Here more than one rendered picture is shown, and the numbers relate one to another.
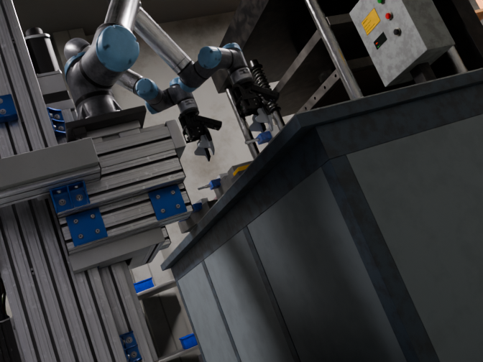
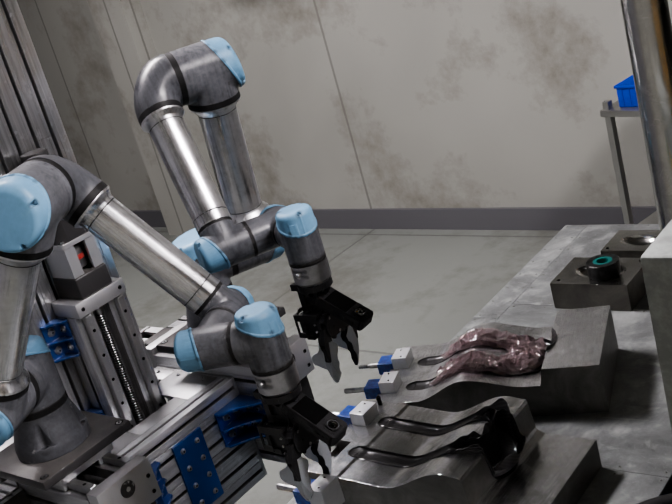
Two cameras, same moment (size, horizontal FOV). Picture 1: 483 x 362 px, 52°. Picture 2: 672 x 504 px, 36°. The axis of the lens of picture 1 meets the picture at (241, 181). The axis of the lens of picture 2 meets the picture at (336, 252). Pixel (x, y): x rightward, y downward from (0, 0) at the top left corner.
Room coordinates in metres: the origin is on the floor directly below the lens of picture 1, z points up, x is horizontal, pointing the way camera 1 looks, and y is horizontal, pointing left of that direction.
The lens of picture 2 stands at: (1.19, -1.68, 1.94)
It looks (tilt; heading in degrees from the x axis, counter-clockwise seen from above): 20 degrees down; 66
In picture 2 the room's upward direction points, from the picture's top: 16 degrees counter-clockwise
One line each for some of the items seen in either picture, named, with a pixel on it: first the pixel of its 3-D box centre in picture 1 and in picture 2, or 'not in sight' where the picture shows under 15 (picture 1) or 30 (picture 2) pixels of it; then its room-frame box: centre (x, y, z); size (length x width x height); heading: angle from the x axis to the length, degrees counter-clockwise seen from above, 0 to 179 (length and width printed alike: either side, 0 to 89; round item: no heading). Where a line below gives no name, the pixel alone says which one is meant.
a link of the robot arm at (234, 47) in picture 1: (233, 59); (261, 337); (1.71, -0.14, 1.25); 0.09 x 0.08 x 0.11; 140
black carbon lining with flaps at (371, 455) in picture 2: not in sight; (435, 432); (1.98, -0.14, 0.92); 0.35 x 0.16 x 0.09; 114
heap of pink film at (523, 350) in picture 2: not in sight; (487, 350); (2.26, 0.06, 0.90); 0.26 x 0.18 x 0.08; 131
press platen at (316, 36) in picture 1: (333, 68); not in sight; (2.90, -0.78, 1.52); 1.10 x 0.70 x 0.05; 24
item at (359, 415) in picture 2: (213, 184); (347, 416); (1.92, 0.11, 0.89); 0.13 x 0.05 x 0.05; 114
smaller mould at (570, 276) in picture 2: not in sight; (601, 283); (2.70, 0.18, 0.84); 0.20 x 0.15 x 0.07; 114
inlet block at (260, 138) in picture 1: (261, 138); (305, 491); (1.70, -0.12, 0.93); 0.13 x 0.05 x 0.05; 114
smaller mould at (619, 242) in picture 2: not in sight; (642, 250); (2.89, 0.24, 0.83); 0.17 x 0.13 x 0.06; 114
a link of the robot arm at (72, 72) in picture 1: (88, 80); (22, 372); (1.37, 0.31, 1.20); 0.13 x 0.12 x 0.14; 50
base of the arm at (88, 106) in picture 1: (99, 115); (45, 421); (1.38, 0.32, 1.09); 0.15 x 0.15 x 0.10
